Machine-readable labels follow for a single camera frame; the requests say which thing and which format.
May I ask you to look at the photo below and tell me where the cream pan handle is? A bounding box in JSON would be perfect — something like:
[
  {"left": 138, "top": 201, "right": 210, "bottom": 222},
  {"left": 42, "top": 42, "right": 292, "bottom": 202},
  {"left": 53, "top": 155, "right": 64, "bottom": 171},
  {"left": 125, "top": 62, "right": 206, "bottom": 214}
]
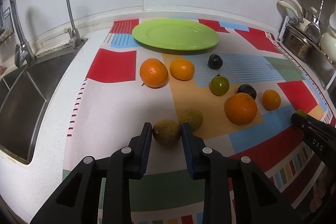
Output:
[
  {"left": 288, "top": 0, "right": 303, "bottom": 18},
  {"left": 278, "top": 0, "right": 302, "bottom": 22}
]

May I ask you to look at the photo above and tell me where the large orange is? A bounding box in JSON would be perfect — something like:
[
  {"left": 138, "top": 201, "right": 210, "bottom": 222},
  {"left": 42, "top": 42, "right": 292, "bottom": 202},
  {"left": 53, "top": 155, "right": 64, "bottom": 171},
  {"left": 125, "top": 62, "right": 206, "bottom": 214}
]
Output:
[
  {"left": 224, "top": 93, "right": 257, "bottom": 126},
  {"left": 139, "top": 58, "right": 169, "bottom": 88}
]

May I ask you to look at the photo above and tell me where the cream pan handle lower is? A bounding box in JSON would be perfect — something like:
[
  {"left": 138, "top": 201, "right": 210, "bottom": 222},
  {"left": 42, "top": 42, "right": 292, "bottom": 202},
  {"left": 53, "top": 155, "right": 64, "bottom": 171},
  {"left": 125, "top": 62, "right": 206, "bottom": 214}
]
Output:
[{"left": 278, "top": 0, "right": 302, "bottom": 22}]

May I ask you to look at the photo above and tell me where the slim curved chrome faucet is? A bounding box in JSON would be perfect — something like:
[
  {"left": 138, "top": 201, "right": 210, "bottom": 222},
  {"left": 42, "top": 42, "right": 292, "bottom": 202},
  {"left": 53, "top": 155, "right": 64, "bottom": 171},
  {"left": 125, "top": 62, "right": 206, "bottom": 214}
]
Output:
[{"left": 66, "top": 0, "right": 88, "bottom": 49}]

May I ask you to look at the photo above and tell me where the metal dish rack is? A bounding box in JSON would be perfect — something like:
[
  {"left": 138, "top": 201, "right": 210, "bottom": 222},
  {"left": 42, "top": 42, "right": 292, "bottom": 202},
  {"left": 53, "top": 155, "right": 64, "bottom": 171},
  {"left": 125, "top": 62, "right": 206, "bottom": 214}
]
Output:
[{"left": 278, "top": 16, "right": 335, "bottom": 92}]

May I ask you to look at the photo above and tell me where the dark plum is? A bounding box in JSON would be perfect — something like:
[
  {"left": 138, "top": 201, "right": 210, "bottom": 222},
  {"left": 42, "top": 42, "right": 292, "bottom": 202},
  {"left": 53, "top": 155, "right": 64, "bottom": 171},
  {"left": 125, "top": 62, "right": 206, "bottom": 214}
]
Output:
[
  {"left": 207, "top": 54, "right": 223, "bottom": 70},
  {"left": 237, "top": 84, "right": 257, "bottom": 100}
]

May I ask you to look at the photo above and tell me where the wire sink caddy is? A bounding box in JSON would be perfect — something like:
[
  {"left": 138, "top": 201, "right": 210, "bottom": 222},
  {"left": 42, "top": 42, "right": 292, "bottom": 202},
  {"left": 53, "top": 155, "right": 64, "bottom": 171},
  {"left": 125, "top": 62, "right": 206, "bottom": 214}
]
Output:
[{"left": 1, "top": 7, "right": 14, "bottom": 44}]

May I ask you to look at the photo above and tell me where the small green fruit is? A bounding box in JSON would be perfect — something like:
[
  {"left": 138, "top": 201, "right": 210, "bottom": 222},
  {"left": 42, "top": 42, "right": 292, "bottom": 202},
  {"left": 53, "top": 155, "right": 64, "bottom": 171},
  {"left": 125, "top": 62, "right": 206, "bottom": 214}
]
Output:
[{"left": 295, "top": 109, "right": 307, "bottom": 119}]

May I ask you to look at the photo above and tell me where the cream pan handle upper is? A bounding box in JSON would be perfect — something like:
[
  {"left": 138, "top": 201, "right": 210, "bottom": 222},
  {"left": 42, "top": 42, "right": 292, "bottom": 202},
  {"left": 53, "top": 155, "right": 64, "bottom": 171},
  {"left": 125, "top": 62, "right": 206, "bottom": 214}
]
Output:
[{"left": 288, "top": 0, "right": 303, "bottom": 18}]

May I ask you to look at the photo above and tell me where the small orange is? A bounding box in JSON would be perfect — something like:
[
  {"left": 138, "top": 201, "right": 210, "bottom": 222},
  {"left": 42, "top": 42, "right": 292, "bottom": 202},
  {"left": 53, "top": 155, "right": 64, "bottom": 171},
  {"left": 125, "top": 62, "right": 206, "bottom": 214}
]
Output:
[{"left": 262, "top": 89, "right": 281, "bottom": 111}]

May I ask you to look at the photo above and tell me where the stainless steel sink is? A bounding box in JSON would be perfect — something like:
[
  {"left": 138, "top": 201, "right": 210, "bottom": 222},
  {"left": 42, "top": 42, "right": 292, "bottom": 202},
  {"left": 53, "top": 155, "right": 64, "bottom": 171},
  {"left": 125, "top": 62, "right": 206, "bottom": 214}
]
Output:
[{"left": 0, "top": 48, "right": 78, "bottom": 164}]

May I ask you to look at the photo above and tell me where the colourful patterned table mat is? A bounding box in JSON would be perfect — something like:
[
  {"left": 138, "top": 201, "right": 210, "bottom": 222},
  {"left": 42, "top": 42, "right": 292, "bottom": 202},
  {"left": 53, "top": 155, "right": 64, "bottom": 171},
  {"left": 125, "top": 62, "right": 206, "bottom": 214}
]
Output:
[{"left": 62, "top": 17, "right": 336, "bottom": 224}]

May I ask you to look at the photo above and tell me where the brown-green kiwi fruit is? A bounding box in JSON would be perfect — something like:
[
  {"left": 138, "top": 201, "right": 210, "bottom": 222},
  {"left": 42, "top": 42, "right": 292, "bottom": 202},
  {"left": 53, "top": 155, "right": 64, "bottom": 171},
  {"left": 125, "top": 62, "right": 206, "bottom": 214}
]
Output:
[
  {"left": 178, "top": 108, "right": 204, "bottom": 131},
  {"left": 153, "top": 119, "right": 181, "bottom": 147}
]

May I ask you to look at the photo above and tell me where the green plate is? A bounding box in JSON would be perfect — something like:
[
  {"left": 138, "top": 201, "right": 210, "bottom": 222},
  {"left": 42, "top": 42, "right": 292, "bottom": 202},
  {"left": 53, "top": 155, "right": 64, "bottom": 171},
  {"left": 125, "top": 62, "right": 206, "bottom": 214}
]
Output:
[{"left": 132, "top": 18, "right": 219, "bottom": 51}]

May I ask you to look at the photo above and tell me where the green tomato with stem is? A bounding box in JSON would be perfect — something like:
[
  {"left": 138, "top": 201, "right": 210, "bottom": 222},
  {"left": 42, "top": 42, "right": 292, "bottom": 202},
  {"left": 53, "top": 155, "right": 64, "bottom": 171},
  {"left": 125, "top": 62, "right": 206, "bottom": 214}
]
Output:
[{"left": 209, "top": 74, "right": 230, "bottom": 96}]

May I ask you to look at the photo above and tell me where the steel pot on rack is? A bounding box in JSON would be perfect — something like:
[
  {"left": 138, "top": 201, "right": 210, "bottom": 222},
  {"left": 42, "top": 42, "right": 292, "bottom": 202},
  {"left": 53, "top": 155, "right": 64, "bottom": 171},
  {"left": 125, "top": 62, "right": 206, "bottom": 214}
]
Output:
[{"left": 283, "top": 25, "right": 314, "bottom": 63}]

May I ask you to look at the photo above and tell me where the steel ladle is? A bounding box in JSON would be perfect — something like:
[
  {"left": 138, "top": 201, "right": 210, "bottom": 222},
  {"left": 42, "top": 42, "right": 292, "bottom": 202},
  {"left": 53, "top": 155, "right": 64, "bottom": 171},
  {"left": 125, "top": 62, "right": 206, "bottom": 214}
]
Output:
[{"left": 305, "top": 0, "right": 325, "bottom": 44}]

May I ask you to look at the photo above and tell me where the large chrome pull-down faucet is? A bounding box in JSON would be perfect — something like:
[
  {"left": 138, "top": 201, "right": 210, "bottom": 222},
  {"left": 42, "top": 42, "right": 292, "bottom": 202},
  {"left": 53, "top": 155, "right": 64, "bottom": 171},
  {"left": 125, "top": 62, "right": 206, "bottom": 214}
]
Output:
[{"left": 9, "top": 0, "right": 36, "bottom": 68}]

